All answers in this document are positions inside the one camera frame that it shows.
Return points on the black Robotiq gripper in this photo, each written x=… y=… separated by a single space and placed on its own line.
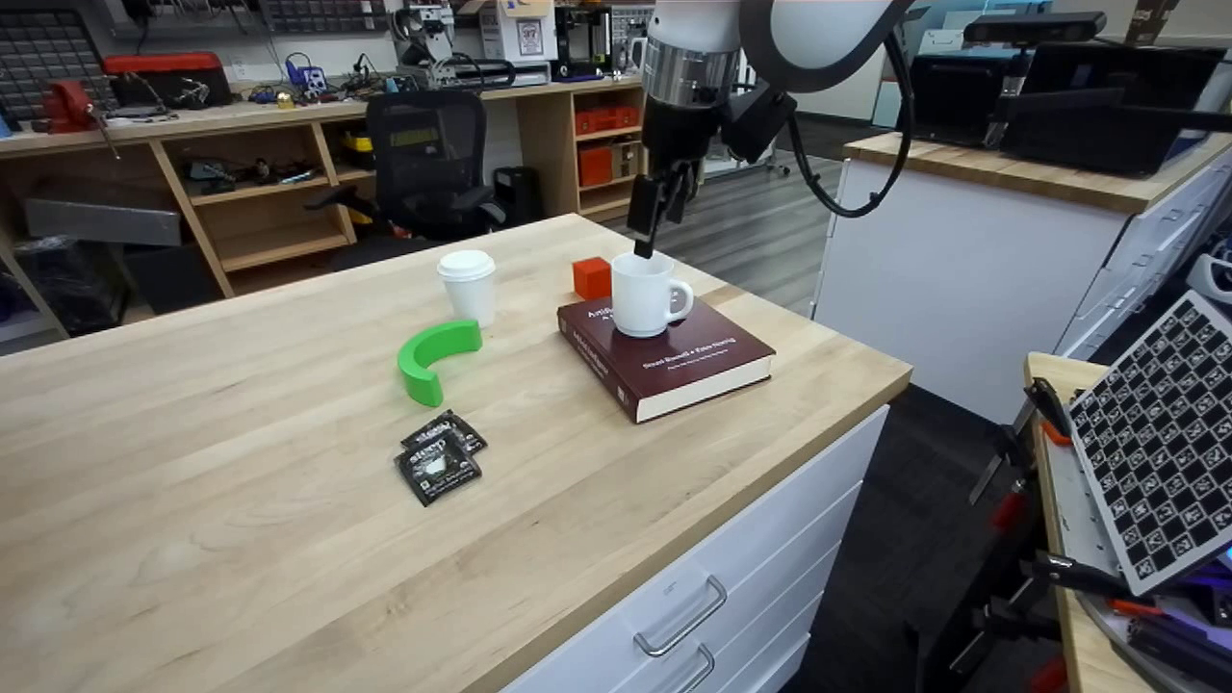
x=674 y=140

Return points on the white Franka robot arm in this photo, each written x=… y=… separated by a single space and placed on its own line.
x=809 y=33

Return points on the white lidded paper cup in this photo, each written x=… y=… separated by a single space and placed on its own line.
x=468 y=285

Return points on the tall orange storage bin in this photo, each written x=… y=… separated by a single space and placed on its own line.
x=596 y=168

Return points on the white ceramic mug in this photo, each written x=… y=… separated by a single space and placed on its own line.
x=642 y=296

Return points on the flat orange storage bin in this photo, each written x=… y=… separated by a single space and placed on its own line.
x=605 y=116

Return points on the orange cube block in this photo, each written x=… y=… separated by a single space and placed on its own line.
x=592 y=279

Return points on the long wooden workbench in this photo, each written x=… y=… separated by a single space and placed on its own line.
x=550 y=140

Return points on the black box under workbench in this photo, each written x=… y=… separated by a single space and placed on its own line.
x=519 y=192

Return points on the maroon hardcover book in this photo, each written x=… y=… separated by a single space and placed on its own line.
x=678 y=369

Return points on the black office chair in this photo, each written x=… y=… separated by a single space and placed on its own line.
x=430 y=159

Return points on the green curved plastic piece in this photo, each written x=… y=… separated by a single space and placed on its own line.
x=420 y=363

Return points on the white cabinet with wood top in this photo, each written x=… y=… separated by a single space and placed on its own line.
x=948 y=270

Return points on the black foil packet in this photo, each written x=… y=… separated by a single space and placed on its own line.
x=456 y=424
x=442 y=469

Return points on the white drawer cabinet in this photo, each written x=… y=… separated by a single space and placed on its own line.
x=770 y=564

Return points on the black equipment on cabinet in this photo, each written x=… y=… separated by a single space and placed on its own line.
x=1091 y=127

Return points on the black red tripod stand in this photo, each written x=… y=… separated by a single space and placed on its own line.
x=1008 y=512

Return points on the red black toolbox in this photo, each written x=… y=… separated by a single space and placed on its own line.
x=169 y=65

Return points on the black white checkerboard panel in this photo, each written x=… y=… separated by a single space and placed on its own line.
x=1161 y=442

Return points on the grey flat board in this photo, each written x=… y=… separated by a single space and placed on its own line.
x=103 y=222

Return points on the red bench vise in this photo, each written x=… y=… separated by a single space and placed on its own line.
x=68 y=104

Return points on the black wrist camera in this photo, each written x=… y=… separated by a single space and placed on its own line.
x=756 y=119

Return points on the black frame 3D printer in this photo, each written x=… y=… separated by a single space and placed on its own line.
x=582 y=41

